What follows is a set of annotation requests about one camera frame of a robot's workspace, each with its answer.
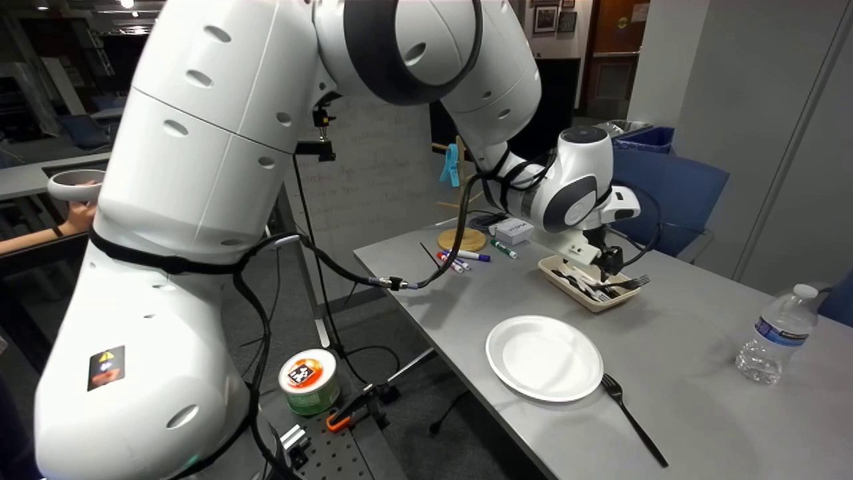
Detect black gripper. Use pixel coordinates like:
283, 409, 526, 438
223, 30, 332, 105
590, 225, 630, 285

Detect beige cutlery tray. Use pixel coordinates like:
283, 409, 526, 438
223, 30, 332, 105
536, 252, 644, 314

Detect black plastic fork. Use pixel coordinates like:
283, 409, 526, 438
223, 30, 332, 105
600, 370, 672, 469
552, 264, 607, 296
567, 272, 654, 301

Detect operator forearm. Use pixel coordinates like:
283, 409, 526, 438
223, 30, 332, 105
0, 225, 66, 261

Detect white paper plate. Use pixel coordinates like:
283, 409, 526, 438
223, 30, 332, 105
483, 313, 607, 405

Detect operator hand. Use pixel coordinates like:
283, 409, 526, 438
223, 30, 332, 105
53, 200, 98, 241

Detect small white box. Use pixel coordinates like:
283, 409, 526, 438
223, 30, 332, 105
487, 214, 539, 249

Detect blue bin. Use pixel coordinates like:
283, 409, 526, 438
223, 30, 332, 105
611, 122, 678, 156

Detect bowl with food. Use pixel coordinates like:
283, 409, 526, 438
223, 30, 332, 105
434, 197, 490, 256

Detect red marker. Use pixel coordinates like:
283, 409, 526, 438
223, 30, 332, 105
434, 252, 468, 276

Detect clear plastic water bottle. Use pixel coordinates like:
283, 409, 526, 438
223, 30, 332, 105
734, 284, 820, 389

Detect blue glove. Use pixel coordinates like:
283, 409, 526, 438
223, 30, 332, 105
438, 142, 464, 192

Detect black perforated breadboard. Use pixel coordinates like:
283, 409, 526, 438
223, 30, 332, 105
296, 424, 422, 480

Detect green white tape roll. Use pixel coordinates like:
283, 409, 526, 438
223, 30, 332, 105
276, 348, 344, 422

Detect silver metal clamp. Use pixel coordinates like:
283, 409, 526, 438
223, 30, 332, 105
276, 422, 311, 456

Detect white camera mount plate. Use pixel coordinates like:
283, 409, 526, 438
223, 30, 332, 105
556, 233, 604, 270

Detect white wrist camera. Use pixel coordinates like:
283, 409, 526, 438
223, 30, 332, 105
607, 184, 643, 225

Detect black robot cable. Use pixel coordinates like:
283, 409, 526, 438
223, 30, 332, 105
89, 149, 543, 480

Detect framed wall pictures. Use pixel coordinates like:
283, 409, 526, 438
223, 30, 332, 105
528, 0, 582, 38

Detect orange handled clamp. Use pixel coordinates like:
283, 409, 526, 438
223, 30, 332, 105
323, 382, 398, 438

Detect black camera support arm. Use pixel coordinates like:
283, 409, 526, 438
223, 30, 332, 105
291, 92, 340, 165

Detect white ring controller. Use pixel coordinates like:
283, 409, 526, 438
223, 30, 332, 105
45, 165, 110, 208

